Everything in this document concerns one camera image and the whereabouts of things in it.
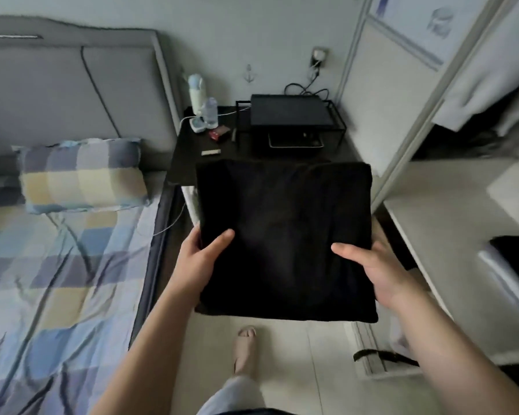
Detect grey padded headboard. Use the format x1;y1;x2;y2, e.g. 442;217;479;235
0;14;185;178

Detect plaid pillow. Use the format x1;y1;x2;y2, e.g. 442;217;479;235
11;136;152;215

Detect person's white shorts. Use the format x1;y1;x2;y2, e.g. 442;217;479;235
197;376;268;415

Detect black trousers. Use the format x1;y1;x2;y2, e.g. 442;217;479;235
194;158;380;323

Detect clear plastic bottle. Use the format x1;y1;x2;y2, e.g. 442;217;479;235
201;97;220;128

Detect bed with plaid sheet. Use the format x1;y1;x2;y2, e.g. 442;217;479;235
0;172;176;415

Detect beige jeans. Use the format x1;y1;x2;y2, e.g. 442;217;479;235
477;244;519;323

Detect black desk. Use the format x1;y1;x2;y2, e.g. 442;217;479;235
167;103;364;188

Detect person's right forearm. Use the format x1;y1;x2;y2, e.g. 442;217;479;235
381;285;519;415

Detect person's right hand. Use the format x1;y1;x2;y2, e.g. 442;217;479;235
330;216;416;312

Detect person's left hand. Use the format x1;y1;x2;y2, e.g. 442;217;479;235
168;224;236;308

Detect white cable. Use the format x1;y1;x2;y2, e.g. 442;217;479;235
151;203;187;239

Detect white t-shirt with script print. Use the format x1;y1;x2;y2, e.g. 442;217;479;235
432;0;519;133

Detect black cables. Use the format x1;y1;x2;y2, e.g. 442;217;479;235
284;63;332;100

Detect white bottle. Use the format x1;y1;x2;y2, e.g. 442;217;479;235
187;73;207;116

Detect dark fabric pile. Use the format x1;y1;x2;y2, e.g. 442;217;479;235
467;125;519;158

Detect person's left forearm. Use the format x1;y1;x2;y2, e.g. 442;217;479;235
91;289;200;415

